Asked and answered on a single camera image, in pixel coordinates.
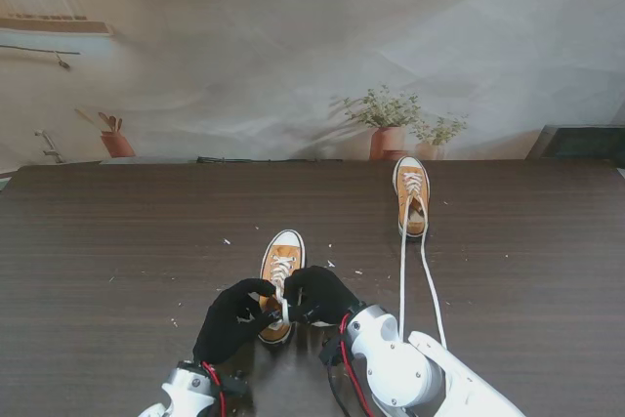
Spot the red left wrist cable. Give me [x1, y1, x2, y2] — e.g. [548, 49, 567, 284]
[202, 361, 229, 417]

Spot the black left wrist box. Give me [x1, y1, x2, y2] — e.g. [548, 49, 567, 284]
[224, 370, 249, 396]

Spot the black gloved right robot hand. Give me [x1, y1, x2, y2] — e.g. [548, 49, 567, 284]
[282, 265, 366, 328]

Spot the red right wrist cable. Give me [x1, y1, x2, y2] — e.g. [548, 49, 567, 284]
[339, 313, 376, 414]

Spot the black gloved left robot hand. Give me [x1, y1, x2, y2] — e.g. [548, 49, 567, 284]
[192, 278, 282, 365]

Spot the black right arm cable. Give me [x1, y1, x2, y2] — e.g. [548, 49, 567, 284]
[326, 362, 352, 417]

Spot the yellow canvas sneaker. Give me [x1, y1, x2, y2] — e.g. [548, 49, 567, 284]
[257, 229, 308, 346]
[392, 155, 432, 238]

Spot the printed kitchen backdrop cloth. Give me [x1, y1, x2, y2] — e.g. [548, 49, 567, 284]
[0, 0, 625, 167]

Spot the black right wrist box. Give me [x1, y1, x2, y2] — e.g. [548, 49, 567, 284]
[319, 336, 344, 368]

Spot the red wrist cable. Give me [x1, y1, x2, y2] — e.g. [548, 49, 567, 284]
[339, 313, 376, 414]
[202, 361, 229, 417]

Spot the black wrist box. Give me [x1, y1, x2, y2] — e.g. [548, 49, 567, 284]
[224, 370, 249, 396]
[319, 336, 344, 368]

